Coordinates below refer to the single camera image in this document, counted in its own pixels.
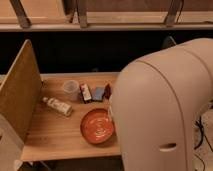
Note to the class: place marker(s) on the orange ceramic bowl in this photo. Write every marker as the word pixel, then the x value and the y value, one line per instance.
pixel 96 126

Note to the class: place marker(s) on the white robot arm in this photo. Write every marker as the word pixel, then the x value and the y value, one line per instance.
pixel 155 102

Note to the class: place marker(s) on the dark red small object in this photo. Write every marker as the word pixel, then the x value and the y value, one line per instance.
pixel 107 91

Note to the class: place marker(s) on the clear plastic cup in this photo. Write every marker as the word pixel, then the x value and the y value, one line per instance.
pixel 71 89

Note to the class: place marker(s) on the white patterned bottle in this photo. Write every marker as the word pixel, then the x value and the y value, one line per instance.
pixel 58 105

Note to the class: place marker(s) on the right dark side panel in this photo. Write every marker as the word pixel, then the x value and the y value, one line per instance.
pixel 168 42

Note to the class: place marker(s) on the left wooden side panel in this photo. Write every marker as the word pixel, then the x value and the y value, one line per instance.
pixel 19 93

